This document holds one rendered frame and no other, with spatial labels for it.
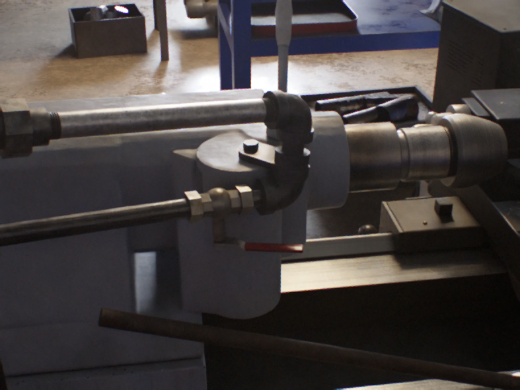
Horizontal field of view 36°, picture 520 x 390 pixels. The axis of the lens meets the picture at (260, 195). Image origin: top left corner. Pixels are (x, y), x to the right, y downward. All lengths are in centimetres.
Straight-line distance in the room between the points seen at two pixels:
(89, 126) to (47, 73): 383
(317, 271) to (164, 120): 57
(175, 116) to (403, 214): 65
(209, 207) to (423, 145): 30
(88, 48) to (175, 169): 384
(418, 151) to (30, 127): 47
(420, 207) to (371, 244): 11
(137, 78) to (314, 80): 94
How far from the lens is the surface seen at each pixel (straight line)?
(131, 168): 81
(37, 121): 63
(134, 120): 65
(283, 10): 84
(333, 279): 116
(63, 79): 436
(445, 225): 124
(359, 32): 279
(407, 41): 282
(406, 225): 123
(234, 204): 73
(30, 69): 455
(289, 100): 71
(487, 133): 95
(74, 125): 64
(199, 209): 71
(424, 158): 92
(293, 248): 75
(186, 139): 81
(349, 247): 122
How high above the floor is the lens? 150
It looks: 29 degrees down
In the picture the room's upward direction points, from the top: straight up
